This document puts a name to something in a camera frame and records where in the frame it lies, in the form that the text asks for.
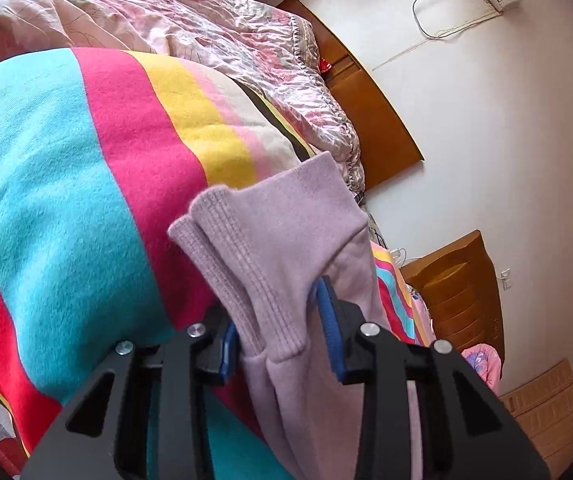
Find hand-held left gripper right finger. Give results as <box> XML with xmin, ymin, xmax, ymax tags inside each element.
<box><xmin>315</xmin><ymin>275</ymin><xmax>551</xmax><ymax>480</ymax></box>

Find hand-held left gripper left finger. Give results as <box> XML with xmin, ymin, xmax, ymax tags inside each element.
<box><xmin>20</xmin><ymin>305</ymin><xmax>240</xmax><ymax>480</ymax></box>

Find lilac pants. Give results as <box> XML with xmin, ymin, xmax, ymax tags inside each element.
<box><xmin>167</xmin><ymin>151</ymin><xmax>425</xmax><ymax>480</ymax></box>

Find nightstand with patterned cover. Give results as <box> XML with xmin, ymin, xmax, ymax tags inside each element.
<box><xmin>364</xmin><ymin>205</ymin><xmax>410</xmax><ymax>268</ymax></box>

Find padded wooden headboard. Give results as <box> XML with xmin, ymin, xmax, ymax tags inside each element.
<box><xmin>399</xmin><ymin>230</ymin><xmax>505</xmax><ymax>361</ymax></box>

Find rolled pink floral quilt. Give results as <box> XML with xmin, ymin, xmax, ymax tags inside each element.
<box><xmin>461</xmin><ymin>342</ymin><xmax>502</xmax><ymax>393</ymax></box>

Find plain wooden headboard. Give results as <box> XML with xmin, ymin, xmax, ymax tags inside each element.
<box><xmin>275</xmin><ymin>0</ymin><xmax>425</xmax><ymax>191</ymax></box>

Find light wooden wardrobe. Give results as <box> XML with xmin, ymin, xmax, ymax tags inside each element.
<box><xmin>499</xmin><ymin>358</ymin><xmax>573</xmax><ymax>478</ymax></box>

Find striped colourful blanket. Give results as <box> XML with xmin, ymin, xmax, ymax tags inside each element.
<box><xmin>0</xmin><ymin>47</ymin><xmax>432</xmax><ymax>480</ymax></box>

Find air conditioner power cable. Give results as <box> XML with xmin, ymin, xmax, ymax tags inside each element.
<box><xmin>413</xmin><ymin>0</ymin><xmax>460</xmax><ymax>39</ymax></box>

